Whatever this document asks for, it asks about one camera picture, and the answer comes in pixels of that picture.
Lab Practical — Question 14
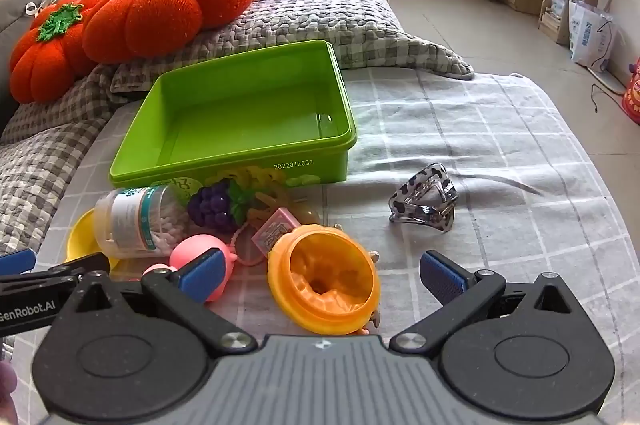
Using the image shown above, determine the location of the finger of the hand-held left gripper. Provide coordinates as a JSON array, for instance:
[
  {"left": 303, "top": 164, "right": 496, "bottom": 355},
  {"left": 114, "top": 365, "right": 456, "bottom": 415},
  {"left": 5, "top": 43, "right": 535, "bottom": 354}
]
[
  {"left": 0, "top": 249, "right": 38, "bottom": 278},
  {"left": 0, "top": 253, "right": 111, "bottom": 338}
]

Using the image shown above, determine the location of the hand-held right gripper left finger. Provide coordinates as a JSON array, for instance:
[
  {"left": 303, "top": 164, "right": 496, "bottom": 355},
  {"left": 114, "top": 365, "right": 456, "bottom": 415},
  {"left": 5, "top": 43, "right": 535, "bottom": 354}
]
[{"left": 65, "top": 247, "right": 258, "bottom": 356}]

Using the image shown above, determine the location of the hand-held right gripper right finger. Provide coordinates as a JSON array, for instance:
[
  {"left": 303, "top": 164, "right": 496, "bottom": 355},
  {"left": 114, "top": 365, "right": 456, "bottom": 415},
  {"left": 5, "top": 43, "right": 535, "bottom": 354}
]
[{"left": 390, "top": 250, "right": 583, "bottom": 356}]

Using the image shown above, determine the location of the pink rubber toy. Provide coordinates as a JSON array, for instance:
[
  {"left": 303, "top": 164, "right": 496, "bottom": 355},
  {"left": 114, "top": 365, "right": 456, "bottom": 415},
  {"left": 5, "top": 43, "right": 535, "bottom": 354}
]
[{"left": 150, "top": 235, "right": 236, "bottom": 303}]

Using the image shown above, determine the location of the yellow toy plate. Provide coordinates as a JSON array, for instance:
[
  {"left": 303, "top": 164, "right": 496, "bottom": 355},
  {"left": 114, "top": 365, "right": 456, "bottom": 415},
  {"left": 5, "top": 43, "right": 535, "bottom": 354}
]
[{"left": 66, "top": 208, "right": 121, "bottom": 271}]

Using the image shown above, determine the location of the cow print hair claw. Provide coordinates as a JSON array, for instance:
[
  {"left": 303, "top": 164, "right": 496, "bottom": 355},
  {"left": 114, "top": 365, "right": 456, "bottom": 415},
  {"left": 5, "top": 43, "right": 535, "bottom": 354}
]
[{"left": 389, "top": 162, "right": 459, "bottom": 236}]

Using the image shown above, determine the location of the cotton swab bottle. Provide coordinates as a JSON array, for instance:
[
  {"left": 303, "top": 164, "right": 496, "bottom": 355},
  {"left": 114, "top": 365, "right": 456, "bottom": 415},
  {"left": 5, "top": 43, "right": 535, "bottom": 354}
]
[{"left": 95, "top": 185, "right": 193, "bottom": 260}]

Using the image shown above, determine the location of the orange toy cup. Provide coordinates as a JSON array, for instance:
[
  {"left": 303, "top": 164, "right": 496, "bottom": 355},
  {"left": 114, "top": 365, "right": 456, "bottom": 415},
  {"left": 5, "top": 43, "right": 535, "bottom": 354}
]
[{"left": 267, "top": 223, "right": 380, "bottom": 335}]

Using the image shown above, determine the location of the green plastic box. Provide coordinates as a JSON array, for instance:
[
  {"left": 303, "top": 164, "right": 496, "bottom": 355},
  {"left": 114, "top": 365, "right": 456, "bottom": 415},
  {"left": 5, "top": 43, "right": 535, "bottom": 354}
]
[{"left": 109, "top": 39, "right": 358, "bottom": 188}]

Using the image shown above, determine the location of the purple grape toy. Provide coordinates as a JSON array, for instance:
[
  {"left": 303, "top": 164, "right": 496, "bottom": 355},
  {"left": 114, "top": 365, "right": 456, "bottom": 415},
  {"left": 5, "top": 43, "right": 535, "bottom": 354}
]
[{"left": 187, "top": 179, "right": 251, "bottom": 233}]

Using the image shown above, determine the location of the pink card pack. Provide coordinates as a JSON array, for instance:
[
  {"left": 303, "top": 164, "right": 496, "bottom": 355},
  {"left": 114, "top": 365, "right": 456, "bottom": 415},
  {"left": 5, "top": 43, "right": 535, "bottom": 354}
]
[{"left": 251, "top": 206, "right": 302, "bottom": 253}]

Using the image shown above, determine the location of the yellow translucent toy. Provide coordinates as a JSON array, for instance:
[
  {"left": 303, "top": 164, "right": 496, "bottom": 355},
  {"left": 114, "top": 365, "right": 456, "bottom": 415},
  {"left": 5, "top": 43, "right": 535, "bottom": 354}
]
[{"left": 215, "top": 165, "right": 287, "bottom": 197}]

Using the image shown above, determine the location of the amber translucent toy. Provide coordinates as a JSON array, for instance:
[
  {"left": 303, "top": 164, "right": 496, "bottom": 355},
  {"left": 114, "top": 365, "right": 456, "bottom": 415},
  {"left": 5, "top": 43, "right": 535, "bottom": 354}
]
[{"left": 250, "top": 189, "right": 321, "bottom": 226}]

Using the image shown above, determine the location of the white grid bedsheet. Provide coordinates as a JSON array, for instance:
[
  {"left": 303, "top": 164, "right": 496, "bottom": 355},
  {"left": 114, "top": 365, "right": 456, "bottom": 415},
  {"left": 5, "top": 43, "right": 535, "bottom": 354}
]
[{"left": 15, "top": 68, "right": 640, "bottom": 425}]

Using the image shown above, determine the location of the small orange pumpkin pillow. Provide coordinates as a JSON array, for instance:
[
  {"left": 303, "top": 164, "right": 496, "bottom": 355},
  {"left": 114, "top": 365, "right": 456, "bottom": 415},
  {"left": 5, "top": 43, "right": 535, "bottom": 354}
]
[{"left": 9, "top": 0, "right": 113, "bottom": 105}]

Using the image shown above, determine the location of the grey sofa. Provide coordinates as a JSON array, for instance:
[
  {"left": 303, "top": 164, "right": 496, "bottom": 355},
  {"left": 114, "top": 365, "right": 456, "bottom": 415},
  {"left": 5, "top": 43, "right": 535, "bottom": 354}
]
[{"left": 0, "top": 0, "right": 56, "bottom": 136}]

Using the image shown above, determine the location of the large orange pumpkin pillow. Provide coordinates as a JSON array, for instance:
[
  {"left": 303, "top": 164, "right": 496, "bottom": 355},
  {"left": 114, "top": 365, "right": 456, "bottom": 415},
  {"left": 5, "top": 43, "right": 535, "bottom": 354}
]
[{"left": 82, "top": 0, "right": 260, "bottom": 65}]

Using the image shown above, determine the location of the red bag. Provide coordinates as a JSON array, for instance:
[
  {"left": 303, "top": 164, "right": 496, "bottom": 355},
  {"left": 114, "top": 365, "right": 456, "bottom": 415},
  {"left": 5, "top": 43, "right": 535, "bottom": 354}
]
[{"left": 621, "top": 55, "right": 640, "bottom": 126}]

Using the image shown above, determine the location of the grey checked blanket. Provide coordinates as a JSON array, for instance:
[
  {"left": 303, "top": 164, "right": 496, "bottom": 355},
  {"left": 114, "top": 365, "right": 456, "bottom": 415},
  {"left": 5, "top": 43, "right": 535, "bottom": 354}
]
[{"left": 0, "top": 0, "right": 476, "bottom": 251}]

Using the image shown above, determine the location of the white shopping bag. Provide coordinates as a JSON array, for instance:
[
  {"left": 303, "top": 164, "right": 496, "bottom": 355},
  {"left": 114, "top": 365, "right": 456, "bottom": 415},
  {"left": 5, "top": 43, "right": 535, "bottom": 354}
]
[{"left": 569, "top": 0, "right": 615, "bottom": 73}]

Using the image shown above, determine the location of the black floor cable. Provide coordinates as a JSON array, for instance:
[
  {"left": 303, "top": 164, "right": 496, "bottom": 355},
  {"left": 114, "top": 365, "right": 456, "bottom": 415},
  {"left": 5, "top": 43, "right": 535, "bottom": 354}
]
[{"left": 590, "top": 82, "right": 623, "bottom": 113}]

